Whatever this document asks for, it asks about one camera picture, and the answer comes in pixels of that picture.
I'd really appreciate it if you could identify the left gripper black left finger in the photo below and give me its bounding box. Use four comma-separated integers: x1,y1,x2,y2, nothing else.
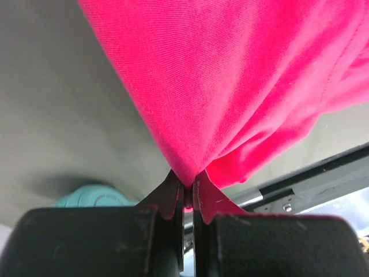
2,171,184,276

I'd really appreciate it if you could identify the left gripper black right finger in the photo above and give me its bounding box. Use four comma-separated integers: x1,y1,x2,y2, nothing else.
193,172,368,276

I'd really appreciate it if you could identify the red t shirt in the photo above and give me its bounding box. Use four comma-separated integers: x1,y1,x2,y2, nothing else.
80,1,368,218

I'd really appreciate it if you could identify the teal and white hanger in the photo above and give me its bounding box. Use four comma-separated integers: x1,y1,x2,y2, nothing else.
55,184,137,208

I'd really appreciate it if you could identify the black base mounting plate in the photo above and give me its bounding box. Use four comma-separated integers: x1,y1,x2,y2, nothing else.
231,143,368,214

